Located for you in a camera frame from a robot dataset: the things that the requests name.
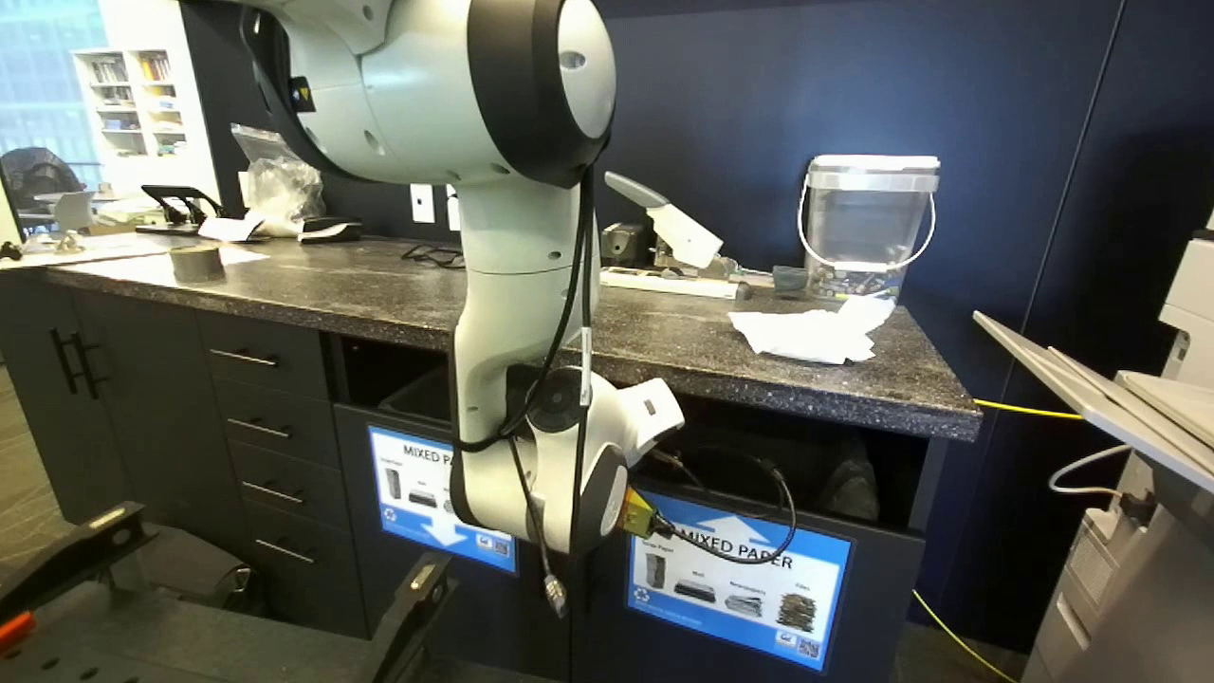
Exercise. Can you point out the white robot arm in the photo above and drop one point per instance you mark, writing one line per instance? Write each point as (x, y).
(417, 76)

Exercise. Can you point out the large creased white paper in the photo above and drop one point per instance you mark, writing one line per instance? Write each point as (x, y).
(808, 333)

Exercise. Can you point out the dark bin door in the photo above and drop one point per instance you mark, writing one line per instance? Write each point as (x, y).
(884, 595)
(499, 628)

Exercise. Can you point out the small dark grey device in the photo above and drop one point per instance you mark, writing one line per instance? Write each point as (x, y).
(618, 245)

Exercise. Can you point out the small grey box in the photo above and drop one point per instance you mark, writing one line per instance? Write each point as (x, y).
(790, 277)

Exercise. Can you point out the blue sign, arrow under text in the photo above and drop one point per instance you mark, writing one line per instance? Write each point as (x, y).
(404, 489)

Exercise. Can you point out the blue sign, arrow over text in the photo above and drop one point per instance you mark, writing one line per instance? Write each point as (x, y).
(741, 589)

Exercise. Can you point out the clear plastic bucket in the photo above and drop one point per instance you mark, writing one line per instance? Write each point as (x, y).
(875, 231)

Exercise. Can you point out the black and white flat object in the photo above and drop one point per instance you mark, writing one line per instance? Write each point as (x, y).
(326, 231)

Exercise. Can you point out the clear plastic zip bag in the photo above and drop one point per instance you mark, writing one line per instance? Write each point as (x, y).
(284, 194)

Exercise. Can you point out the white paper stack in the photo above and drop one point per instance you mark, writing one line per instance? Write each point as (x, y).
(230, 231)

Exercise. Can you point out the black desk stand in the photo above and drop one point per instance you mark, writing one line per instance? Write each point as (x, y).
(183, 202)

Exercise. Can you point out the dark cabinet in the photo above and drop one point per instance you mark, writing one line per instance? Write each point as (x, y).
(153, 419)

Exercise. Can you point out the large flat white sheet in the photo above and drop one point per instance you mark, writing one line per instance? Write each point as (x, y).
(116, 250)

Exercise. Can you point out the white cubby shelf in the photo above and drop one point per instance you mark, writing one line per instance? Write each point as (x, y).
(133, 100)

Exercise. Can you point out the large white printer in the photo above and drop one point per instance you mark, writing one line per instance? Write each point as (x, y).
(1140, 505)

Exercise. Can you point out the black domed object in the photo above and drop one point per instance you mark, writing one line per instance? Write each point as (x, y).
(38, 185)

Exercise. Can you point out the gold wrist camera bar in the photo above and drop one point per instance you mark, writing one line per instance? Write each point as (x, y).
(635, 514)

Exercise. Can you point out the large white wall plate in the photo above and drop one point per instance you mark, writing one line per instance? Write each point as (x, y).
(454, 209)

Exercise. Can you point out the small white wall plate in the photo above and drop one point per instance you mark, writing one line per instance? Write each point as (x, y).
(421, 202)

